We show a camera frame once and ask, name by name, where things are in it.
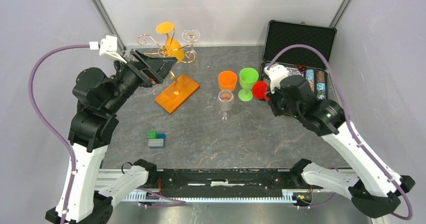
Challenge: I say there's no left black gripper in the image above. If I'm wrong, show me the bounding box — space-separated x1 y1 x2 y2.
104 47 178 114

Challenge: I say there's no red plastic wine glass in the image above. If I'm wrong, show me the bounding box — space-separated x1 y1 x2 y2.
252 80 269 101

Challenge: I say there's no green plastic wine glass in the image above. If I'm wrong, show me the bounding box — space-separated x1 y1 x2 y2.
238 67 259 101

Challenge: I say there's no clear wine glass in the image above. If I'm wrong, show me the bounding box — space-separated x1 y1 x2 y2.
182 29 200 73
217 90 234 120

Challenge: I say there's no orange plastic wine glass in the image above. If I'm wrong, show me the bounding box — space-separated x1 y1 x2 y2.
218 70 238 92

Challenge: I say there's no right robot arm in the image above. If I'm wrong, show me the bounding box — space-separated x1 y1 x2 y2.
266 75 415 218

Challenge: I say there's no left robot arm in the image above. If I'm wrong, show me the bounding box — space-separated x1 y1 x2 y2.
45 50 177 223

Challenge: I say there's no yellow-orange plastic wine glass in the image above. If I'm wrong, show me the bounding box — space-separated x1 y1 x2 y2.
156 22 184 62

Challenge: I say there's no wooden rack base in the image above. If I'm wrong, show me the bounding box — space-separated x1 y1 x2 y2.
154 74 200 114

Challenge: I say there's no clear wine glass back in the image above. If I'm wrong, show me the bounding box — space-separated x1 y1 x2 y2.
182 29 200 73

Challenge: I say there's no black poker chip case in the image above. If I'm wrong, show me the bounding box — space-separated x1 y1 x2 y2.
260 20 337 99

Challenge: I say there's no green toy brick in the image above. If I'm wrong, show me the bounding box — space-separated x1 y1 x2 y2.
147 131 158 139

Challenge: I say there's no blue toy brick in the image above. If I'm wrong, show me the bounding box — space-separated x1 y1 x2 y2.
157 133 166 141

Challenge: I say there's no grey toy brick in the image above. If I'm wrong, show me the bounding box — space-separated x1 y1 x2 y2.
148 138 165 149

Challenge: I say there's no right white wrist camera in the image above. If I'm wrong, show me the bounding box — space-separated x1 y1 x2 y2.
263 63 289 94

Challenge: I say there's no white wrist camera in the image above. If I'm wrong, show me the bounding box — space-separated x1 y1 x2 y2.
263 63 289 94
88 35 127 64

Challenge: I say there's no gold wire glass rack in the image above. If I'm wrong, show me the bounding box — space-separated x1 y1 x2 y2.
136 28 200 95

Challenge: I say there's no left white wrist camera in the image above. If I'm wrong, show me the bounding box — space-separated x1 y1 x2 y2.
88 35 127 64

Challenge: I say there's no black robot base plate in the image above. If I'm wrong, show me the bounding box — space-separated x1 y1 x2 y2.
143 168 316 198

